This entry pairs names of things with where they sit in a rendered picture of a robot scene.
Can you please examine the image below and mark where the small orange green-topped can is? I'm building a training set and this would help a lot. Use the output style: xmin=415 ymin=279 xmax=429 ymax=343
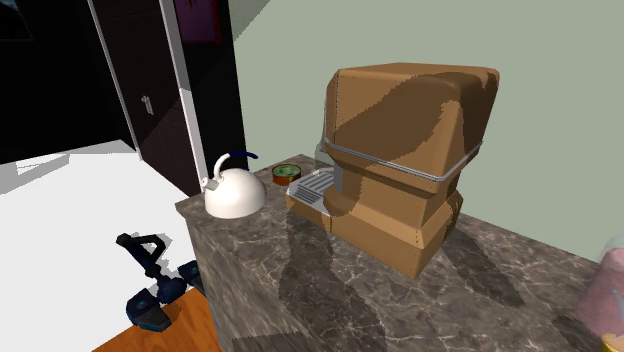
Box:
xmin=271 ymin=163 xmax=302 ymax=186

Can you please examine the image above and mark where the brown coffee machine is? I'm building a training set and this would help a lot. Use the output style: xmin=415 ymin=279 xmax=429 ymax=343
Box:
xmin=285 ymin=62 xmax=501 ymax=281

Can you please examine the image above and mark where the black and blue floor device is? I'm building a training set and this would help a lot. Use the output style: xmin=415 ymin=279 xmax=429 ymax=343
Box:
xmin=115 ymin=232 xmax=207 ymax=333

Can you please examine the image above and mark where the orange wooden furniture top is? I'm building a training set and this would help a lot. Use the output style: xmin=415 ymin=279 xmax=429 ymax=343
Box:
xmin=91 ymin=286 xmax=224 ymax=352

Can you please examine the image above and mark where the pink blurred object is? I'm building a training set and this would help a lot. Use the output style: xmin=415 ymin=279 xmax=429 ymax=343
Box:
xmin=573 ymin=237 xmax=624 ymax=350

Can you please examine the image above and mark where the white kettle with blue handle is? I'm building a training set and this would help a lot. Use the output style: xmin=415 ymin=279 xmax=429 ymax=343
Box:
xmin=200 ymin=150 xmax=268 ymax=220

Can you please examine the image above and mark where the dark door with white frame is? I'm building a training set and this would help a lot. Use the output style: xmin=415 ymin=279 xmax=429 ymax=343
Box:
xmin=86 ymin=0 xmax=210 ymax=197

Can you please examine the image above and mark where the dark red wall picture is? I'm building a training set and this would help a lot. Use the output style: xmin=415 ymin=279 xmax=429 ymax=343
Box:
xmin=173 ymin=0 xmax=223 ymax=46

